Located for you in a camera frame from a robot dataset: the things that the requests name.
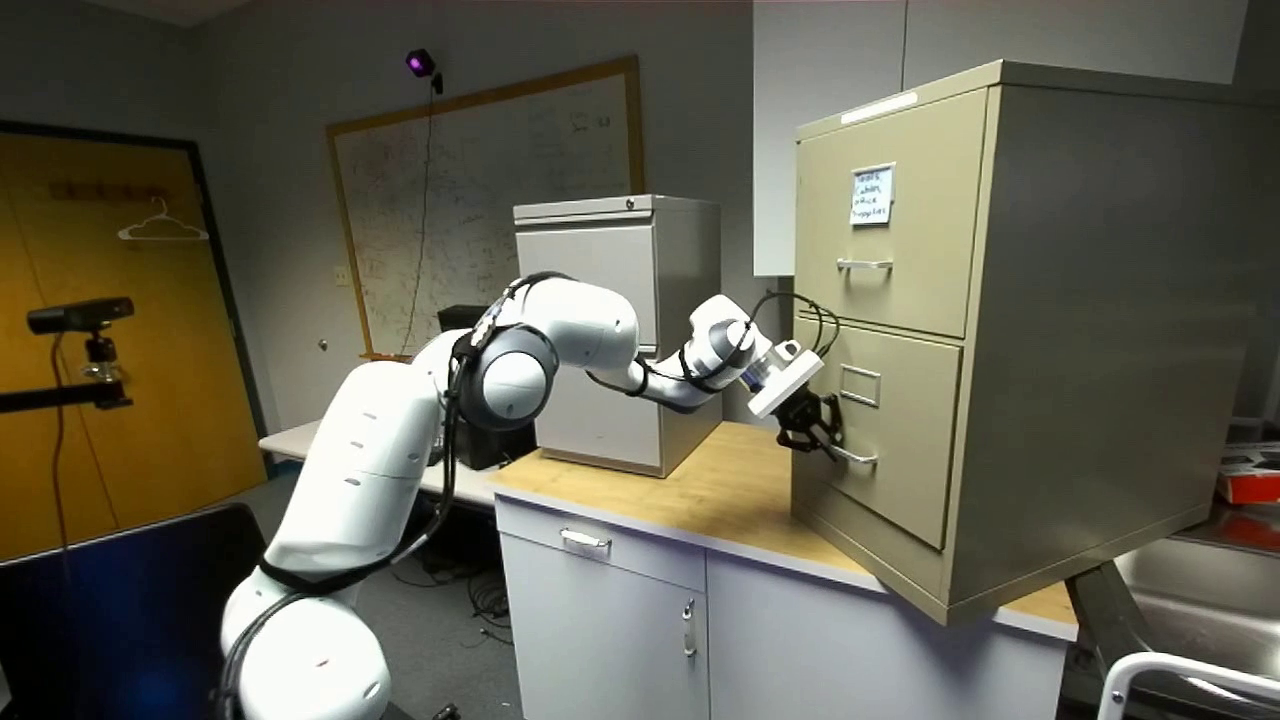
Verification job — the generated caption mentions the beige cabinet drawer with label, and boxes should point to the beige cabinet drawer with label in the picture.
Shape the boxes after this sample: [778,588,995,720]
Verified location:
[794,83,995,340]

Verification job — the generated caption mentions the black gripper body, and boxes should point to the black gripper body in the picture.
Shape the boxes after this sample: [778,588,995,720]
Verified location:
[771,387,849,450]

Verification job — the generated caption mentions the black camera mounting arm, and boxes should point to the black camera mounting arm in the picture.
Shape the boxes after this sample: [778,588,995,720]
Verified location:
[0,329,137,416]

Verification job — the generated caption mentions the yellow door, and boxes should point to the yellow door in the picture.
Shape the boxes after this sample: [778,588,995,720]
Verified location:
[0,118,273,568]

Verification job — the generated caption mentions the whiteboard with wooden frame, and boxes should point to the whiteboard with wooden frame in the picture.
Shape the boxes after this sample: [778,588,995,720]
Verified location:
[323,53,649,369]

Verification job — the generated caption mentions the beige filing cabinet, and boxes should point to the beige filing cabinet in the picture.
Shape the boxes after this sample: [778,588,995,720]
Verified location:
[790,58,1280,634]

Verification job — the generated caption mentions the white cabinet with wooden countertop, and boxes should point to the white cabinet with wooden countertop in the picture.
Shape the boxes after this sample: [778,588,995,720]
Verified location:
[493,421,1079,720]

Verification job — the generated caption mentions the gray filing cabinet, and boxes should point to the gray filing cabinet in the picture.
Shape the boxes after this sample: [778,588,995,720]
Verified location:
[508,191,729,480]

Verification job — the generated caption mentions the red box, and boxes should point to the red box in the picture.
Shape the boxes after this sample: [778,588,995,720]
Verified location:
[1215,458,1280,513]

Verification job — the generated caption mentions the black hanging camera cable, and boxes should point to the black hanging camera cable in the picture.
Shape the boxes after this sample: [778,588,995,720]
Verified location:
[43,333,72,552]

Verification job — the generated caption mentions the steel sink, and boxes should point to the steel sink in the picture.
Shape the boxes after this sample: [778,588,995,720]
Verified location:
[1113,523,1280,697]

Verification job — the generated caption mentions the purple lit wall camera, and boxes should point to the purple lit wall camera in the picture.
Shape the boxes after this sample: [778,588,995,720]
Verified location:
[398,43,446,98]

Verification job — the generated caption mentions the white wire hanger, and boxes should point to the white wire hanger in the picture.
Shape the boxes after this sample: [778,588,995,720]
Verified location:
[112,196,216,248]

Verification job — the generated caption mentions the black stereo camera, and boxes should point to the black stereo camera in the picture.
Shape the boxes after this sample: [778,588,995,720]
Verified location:
[24,293,141,340]

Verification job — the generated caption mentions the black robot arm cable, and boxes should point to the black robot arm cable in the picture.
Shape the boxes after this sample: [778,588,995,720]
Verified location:
[253,268,849,604]

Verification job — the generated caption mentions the white metal tube frame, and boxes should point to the white metal tube frame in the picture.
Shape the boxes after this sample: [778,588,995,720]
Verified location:
[1090,650,1280,720]

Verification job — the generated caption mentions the white paper label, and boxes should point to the white paper label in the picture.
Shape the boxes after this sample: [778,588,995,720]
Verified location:
[849,162,901,234]

